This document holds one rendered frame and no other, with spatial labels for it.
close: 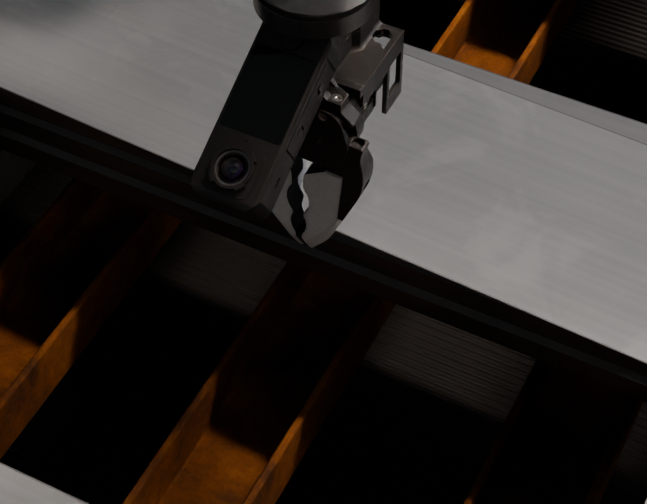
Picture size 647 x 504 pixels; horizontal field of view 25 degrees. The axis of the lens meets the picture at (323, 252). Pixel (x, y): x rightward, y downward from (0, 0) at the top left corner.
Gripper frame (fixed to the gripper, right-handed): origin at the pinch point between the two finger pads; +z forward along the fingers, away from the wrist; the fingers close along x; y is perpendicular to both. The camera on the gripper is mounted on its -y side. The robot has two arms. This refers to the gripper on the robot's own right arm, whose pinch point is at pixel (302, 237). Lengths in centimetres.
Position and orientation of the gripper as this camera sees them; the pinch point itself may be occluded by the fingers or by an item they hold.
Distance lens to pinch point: 96.1
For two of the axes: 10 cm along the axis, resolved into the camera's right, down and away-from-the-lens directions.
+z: 0.0, 6.5, 7.6
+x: -8.9, -3.4, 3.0
